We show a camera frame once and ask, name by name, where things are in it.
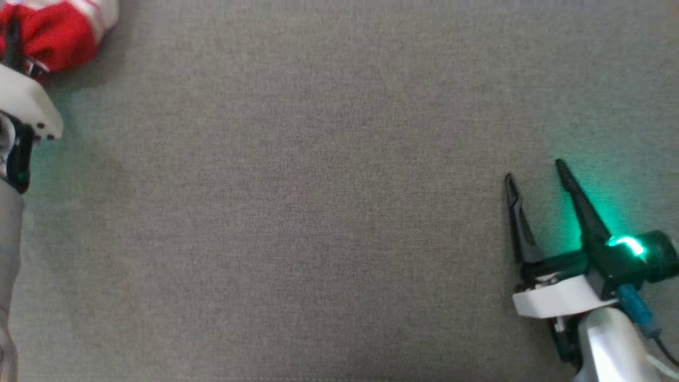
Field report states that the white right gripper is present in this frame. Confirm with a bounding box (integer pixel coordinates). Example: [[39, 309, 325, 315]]
[[504, 158, 649, 320]]

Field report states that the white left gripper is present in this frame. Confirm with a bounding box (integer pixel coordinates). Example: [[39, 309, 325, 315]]
[[0, 19, 64, 194]]

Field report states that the red basketball jersey number 23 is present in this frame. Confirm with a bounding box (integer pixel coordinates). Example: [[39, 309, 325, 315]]
[[0, 0, 120, 75]]

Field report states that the right cable with blue connector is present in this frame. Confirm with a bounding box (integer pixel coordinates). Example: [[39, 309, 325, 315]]
[[617, 284, 679, 368]]

